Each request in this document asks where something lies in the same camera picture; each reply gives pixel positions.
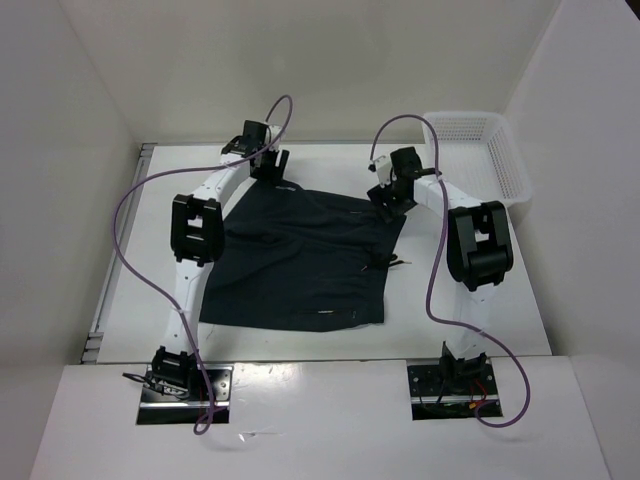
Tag dark navy shorts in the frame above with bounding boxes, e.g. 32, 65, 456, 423
199, 182, 406, 333

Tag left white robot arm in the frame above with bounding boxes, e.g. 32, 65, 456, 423
149, 120, 289, 400

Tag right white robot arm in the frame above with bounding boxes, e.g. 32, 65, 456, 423
367, 147, 514, 393

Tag white plastic mesh basket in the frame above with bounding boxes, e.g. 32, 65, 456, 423
423, 111, 532, 206

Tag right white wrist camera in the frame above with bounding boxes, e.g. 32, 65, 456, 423
368, 155, 393, 188

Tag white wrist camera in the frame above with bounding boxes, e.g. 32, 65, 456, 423
265, 124, 282, 149
368, 155, 393, 188

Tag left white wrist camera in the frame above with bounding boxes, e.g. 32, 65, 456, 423
265, 124, 282, 149

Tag aluminium table edge rail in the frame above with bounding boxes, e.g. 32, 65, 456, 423
79, 143, 156, 365

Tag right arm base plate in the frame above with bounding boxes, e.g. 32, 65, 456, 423
406, 360, 503, 421

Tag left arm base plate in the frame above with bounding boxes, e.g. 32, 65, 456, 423
123, 364, 233, 426

